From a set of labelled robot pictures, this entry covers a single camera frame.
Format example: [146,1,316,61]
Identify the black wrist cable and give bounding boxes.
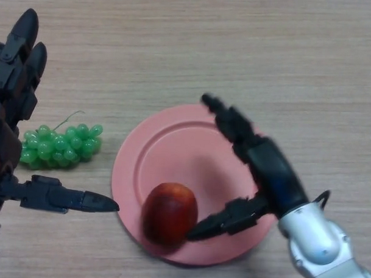
[313,188,331,212]

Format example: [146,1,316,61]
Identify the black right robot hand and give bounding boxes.
[186,93,314,245]

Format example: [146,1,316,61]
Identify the green grape bunch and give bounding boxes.
[18,109,104,173]

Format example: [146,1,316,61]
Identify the red apple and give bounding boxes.
[141,182,200,248]

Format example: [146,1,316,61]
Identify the pink round plate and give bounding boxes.
[108,101,281,268]

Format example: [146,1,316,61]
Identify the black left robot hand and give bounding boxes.
[0,6,127,221]

